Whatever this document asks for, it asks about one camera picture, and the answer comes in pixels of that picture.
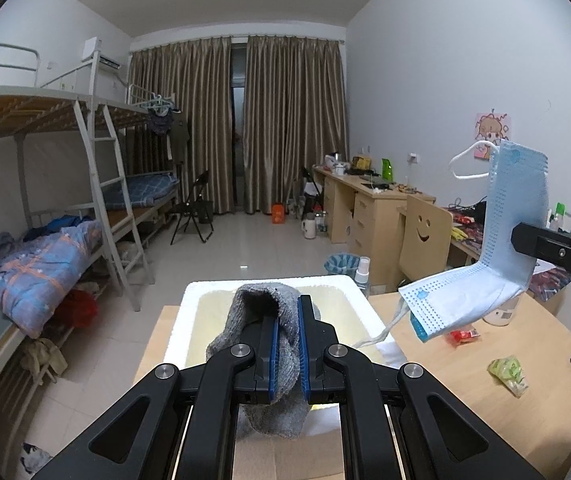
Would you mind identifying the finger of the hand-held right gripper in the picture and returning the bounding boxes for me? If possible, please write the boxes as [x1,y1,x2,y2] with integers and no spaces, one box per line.
[511,221,571,281]

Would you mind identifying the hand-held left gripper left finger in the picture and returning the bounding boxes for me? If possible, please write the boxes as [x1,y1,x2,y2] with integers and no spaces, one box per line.
[33,305,281,480]

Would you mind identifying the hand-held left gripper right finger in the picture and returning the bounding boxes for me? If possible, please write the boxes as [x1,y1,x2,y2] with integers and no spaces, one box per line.
[297,294,546,480]

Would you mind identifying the grey sock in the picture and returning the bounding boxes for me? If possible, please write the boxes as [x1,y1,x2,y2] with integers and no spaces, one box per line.
[206,282,323,438]

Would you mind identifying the blue face mask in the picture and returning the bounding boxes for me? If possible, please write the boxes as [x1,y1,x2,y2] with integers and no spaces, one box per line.
[348,140,549,348]

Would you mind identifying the white foam box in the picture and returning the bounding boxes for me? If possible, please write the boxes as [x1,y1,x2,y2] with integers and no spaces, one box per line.
[163,274,409,411]

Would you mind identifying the row of toiletry bottles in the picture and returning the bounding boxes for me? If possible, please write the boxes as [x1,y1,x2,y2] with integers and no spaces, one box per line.
[545,202,571,235]

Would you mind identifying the white pump lotion bottle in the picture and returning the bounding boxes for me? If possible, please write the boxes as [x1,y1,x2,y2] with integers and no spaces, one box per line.
[483,292,521,326]

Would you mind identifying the desk with red patterned cover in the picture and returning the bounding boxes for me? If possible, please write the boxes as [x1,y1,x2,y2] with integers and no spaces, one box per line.
[448,205,571,301]

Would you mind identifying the clear spray bottle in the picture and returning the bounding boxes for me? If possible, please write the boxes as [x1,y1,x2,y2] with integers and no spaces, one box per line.
[357,256,372,297]

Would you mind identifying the blue trash bin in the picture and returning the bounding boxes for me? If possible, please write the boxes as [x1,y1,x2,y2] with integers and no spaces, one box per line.
[324,253,361,276]

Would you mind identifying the red snack packet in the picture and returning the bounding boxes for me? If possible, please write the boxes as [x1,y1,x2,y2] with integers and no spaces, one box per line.
[448,329,481,346]

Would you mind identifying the green snack packet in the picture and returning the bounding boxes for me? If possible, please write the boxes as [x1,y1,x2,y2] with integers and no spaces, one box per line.
[487,355,529,398]

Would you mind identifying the wooden chair with smiley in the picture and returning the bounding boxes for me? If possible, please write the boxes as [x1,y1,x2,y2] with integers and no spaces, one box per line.
[398,192,453,291]

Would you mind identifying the light wooden desk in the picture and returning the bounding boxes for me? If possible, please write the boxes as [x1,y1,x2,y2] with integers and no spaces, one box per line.
[312,164,436,281]

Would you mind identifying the black folding chair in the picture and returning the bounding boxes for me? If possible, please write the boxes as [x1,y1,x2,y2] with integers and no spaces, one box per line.
[298,167,326,213]
[170,170,215,246]

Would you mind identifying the red cloth bundle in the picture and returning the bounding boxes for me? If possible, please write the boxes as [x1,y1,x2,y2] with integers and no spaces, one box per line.
[56,287,99,331]

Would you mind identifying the blue plaid mattress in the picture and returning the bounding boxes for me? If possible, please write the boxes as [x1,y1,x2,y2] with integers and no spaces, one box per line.
[100,172,179,211]

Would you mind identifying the white bed ladder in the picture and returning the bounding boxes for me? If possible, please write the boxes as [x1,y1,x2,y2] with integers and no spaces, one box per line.
[74,100,149,311]

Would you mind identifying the beige cloth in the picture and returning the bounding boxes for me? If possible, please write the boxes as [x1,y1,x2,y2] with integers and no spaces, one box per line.
[20,337,69,386]

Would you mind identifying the brown curtain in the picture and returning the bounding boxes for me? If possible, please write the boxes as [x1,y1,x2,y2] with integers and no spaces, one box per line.
[243,35,350,216]
[130,39,234,216]

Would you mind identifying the blue patterned blanket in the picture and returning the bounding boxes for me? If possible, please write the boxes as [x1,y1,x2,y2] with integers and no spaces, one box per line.
[0,220,104,338]

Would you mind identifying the dark hanging clothes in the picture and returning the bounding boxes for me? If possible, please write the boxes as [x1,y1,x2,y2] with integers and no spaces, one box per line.
[146,107,191,163]

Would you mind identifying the white metal bunk bed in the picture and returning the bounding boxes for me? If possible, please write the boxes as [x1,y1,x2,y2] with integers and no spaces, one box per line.
[0,42,139,441]
[93,82,191,241]

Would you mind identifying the white air conditioner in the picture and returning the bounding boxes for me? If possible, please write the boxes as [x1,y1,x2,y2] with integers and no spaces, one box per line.
[82,36,121,70]

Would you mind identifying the wall poster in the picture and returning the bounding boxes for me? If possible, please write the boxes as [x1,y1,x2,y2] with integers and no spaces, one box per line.
[474,110,515,160]

